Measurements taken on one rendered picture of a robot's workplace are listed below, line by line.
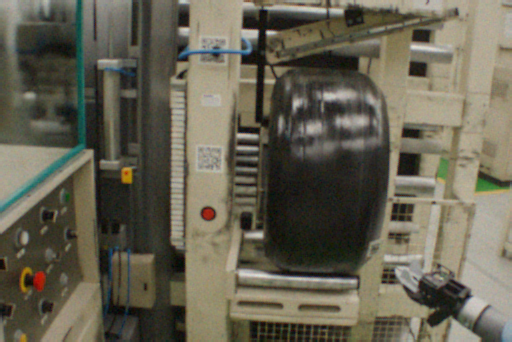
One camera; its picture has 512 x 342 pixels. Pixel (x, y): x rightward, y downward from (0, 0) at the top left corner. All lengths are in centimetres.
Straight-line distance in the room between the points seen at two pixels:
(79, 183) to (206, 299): 53
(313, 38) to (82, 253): 99
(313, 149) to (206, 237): 45
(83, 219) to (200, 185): 33
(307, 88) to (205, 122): 29
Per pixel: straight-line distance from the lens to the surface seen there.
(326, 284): 152
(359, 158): 128
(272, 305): 156
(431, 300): 131
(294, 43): 180
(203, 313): 167
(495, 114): 603
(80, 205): 142
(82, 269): 150
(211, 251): 156
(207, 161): 147
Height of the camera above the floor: 162
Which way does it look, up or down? 17 degrees down
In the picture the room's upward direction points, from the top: 3 degrees clockwise
